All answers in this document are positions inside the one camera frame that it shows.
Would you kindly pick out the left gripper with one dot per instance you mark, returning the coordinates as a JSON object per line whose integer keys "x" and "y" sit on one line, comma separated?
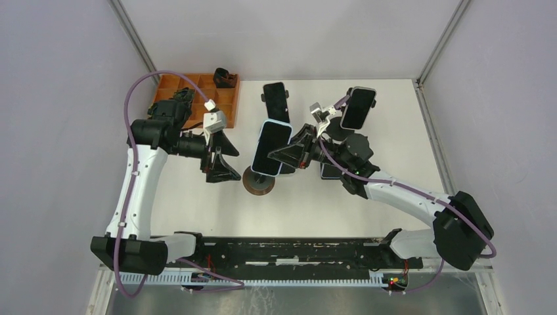
{"x": 220, "y": 171}

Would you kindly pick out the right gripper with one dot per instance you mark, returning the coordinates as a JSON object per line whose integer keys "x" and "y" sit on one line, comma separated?
{"x": 298, "y": 155}

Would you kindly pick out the light blue case phone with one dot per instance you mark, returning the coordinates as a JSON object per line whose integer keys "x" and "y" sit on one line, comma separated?
{"x": 273, "y": 135}

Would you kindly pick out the black phone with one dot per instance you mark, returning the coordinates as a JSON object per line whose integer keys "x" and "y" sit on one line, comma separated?
{"x": 286, "y": 169}

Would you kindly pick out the purple case phone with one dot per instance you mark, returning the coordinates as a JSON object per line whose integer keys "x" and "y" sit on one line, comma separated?
{"x": 330, "y": 172}

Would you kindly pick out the wooden round base stand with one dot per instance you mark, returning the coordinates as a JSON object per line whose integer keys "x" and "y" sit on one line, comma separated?
{"x": 257, "y": 184}

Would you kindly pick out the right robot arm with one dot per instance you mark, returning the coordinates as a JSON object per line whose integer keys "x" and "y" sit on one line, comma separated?
{"x": 457, "y": 230}

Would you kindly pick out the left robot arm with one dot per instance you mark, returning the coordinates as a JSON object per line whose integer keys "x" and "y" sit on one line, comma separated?
{"x": 127, "y": 245}

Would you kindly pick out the black right round stand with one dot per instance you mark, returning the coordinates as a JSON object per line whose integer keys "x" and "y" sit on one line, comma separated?
{"x": 334, "y": 130}

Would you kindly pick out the phone on tall stand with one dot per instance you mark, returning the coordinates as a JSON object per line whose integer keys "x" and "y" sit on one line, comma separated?
{"x": 275, "y": 98}

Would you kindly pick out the black tall round stand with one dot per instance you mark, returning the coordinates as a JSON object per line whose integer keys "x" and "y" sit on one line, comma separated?
{"x": 293, "y": 129}

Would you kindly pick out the white case phone right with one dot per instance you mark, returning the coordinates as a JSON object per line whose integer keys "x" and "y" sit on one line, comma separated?
{"x": 357, "y": 107}

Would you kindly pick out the orange compartment tray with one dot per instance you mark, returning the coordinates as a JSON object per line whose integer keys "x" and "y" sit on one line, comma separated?
{"x": 226, "y": 99}

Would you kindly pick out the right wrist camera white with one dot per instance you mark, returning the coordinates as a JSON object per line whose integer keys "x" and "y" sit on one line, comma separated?
{"x": 322, "y": 116}

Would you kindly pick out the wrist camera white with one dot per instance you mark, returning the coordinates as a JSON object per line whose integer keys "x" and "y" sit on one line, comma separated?
{"x": 322, "y": 116}
{"x": 213, "y": 122}

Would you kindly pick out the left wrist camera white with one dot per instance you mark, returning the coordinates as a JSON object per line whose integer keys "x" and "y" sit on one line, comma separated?
{"x": 213, "y": 122}

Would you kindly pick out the light blue cable duct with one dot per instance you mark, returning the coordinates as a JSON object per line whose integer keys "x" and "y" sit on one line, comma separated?
{"x": 188, "y": 278}

